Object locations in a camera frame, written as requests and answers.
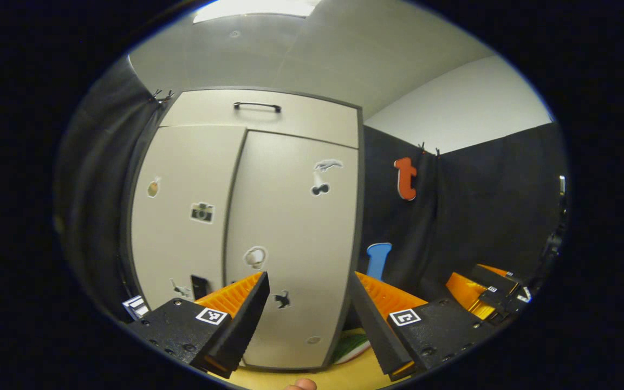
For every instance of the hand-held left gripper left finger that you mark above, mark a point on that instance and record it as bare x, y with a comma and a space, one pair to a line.
241, 325

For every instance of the green watermelon slice coaster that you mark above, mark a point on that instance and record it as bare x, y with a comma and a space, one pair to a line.
352, 346

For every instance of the white drawer front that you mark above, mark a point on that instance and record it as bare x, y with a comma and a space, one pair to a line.
317, 122

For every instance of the white cabinet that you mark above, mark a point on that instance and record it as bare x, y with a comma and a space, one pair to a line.
361, 206

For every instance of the black backdrop cloth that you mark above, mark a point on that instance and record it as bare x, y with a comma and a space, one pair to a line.
480, 216
95, 189

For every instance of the ceiling light panel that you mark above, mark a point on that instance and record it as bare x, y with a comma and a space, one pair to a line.
258, 10

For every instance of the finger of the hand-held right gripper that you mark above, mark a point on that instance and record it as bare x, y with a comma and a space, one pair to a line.
469, 295
499, 279

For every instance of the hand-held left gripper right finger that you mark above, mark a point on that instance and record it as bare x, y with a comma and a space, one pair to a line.
377, 325

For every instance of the white cabinet door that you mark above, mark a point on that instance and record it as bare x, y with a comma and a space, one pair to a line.
290, 244
182, 249

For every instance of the white striped tag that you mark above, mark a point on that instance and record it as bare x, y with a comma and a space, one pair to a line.
136, 307

